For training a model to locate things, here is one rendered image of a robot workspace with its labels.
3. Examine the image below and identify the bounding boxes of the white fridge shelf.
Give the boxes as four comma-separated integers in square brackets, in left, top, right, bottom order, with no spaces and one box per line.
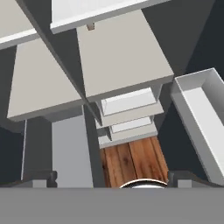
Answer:
[50,0,172,35]

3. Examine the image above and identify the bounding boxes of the white fridge drawer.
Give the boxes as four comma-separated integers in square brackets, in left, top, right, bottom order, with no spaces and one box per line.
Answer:
[95,87,165,128]
[97,115,159,149]

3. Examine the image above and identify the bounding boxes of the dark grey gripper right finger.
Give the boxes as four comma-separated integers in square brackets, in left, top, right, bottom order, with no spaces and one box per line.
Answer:
[167,171,224,188]

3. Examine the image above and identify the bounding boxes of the pale grey fridge shelf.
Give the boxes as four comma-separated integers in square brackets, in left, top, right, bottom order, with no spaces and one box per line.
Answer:
[0,0,40,51]
[75,10,175,103]
[6,38,86,123]

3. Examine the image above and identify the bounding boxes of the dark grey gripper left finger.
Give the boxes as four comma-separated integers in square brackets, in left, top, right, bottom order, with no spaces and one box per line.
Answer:
[0,170,58,188]

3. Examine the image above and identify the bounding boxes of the white round object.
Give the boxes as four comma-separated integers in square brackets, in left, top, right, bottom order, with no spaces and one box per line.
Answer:
[118,178,169,189]

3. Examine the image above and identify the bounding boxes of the white fridge door bin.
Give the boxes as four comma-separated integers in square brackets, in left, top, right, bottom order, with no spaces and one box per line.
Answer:
[170,67,224,186]

